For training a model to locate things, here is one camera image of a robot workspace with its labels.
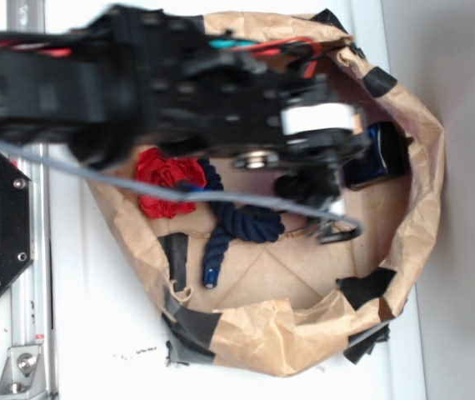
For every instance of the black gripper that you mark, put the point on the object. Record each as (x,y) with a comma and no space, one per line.
(322,135)

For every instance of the black box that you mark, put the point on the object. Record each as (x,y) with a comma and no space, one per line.
(385,158)

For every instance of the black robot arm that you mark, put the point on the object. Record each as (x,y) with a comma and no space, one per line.
(135,76)

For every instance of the brown paper bag tray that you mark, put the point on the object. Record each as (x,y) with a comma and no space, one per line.
(283,307)

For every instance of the red crumpled paper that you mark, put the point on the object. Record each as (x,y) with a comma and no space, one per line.
(167,172)

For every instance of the aluminium rail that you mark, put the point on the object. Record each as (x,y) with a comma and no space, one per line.
(31,295)

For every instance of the metal corner bracket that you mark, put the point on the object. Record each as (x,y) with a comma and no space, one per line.
(23,373)

